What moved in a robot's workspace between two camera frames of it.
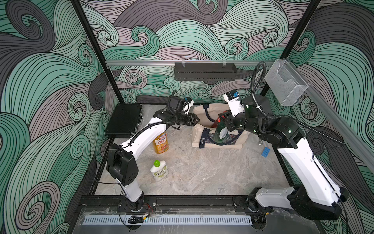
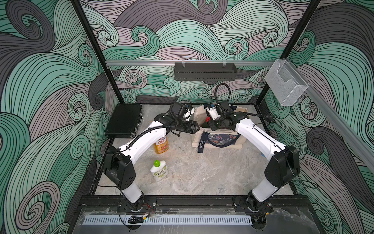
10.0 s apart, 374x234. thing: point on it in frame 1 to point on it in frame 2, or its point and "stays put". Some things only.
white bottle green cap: [159, 170] stays put
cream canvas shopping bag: [203, 134] stays put
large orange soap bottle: [160, 143] stays put
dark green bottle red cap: [221, 134] to [206, 124]
